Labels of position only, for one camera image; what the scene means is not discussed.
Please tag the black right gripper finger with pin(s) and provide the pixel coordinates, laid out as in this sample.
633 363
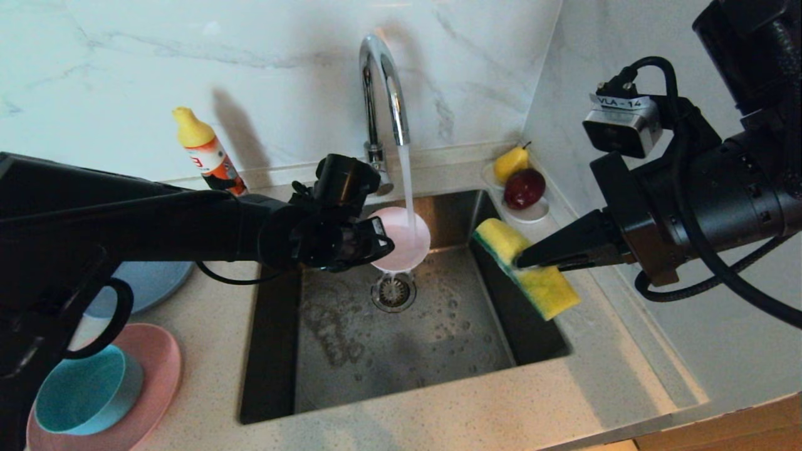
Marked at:
601 262
576 241

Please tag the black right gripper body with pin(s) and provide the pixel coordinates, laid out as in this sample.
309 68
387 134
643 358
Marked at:
689 200

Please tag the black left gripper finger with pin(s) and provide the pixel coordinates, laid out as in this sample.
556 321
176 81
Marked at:
376 250
373 227

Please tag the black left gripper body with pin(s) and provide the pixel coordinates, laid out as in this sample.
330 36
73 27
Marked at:
326 238

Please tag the pale pink bowl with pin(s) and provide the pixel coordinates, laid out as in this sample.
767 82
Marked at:
407 244

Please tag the yellow green sponge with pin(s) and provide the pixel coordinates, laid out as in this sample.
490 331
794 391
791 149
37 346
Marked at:
545 288

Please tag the orange dish soap bottle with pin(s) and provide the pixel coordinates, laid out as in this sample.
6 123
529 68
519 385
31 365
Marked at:
207 150

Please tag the chrome gooseneck faucet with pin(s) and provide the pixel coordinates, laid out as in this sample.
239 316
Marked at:
379 69

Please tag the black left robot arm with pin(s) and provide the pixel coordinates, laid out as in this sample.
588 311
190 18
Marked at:
125 219

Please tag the stainless steel sink basin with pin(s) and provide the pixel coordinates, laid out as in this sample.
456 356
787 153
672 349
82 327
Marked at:
376 363

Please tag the round metal drain strainer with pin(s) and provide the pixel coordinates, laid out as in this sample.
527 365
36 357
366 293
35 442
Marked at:
393 292

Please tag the small white dish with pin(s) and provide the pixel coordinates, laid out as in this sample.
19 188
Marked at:
531 216

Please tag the dark red apple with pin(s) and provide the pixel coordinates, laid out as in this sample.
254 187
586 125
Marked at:
524 188

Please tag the yellow pear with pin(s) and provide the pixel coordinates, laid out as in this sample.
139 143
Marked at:
509 163

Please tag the blue grey plate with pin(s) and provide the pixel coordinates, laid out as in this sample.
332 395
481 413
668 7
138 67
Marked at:
156 282

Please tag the pink plate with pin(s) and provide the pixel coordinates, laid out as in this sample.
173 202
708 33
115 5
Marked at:
160 369

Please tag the teal bowl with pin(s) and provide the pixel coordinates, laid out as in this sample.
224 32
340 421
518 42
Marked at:
81 391

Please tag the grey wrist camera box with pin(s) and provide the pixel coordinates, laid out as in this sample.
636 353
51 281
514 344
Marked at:
620 128

